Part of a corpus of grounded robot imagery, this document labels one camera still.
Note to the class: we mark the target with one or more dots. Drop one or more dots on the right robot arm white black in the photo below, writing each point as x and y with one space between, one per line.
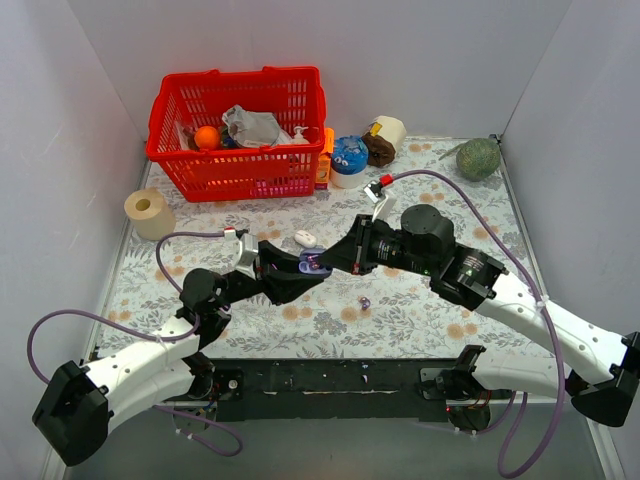
604 366

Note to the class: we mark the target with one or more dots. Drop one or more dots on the orange purple carton box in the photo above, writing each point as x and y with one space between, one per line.
324 161

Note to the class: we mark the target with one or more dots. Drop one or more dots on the grey crumpled bag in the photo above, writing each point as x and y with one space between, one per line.
250 129

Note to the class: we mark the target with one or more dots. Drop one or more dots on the red plastic shopping basket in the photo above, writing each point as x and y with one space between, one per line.
294 95

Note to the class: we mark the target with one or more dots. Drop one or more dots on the green melon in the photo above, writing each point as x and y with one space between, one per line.
478 158

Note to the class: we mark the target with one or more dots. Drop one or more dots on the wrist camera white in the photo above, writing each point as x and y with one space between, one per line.
383 198
248 250

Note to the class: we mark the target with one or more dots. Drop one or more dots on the purple earbud one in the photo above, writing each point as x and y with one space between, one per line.
365 303

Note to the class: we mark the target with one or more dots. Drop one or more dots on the beige paper roll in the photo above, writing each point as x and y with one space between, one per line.
150 214

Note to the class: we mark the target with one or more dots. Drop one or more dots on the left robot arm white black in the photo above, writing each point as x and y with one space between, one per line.
82 405

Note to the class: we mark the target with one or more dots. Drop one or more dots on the lavender earbud charging case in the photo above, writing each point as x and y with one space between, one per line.
305 268

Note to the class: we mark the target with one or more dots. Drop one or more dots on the orange fruit in basket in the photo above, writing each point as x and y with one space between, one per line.
207 138

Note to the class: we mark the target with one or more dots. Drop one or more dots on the floral patterned table mat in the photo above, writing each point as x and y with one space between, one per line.
405 319

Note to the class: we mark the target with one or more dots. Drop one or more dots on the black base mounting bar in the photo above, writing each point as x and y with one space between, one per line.
281 389

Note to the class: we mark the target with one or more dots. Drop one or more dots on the white pump bottle in basket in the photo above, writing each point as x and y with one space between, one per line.
299 136

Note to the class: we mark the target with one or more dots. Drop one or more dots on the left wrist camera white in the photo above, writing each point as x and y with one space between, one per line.
248 250

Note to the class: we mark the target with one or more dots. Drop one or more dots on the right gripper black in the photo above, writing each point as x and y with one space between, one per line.
363 245

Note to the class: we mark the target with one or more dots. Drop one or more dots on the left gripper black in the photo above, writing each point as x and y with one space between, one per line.
258 270

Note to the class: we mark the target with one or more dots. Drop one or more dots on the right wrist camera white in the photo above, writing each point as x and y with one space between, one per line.
383 198

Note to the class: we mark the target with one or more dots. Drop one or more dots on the white blue lidded tub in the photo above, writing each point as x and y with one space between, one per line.
348 162

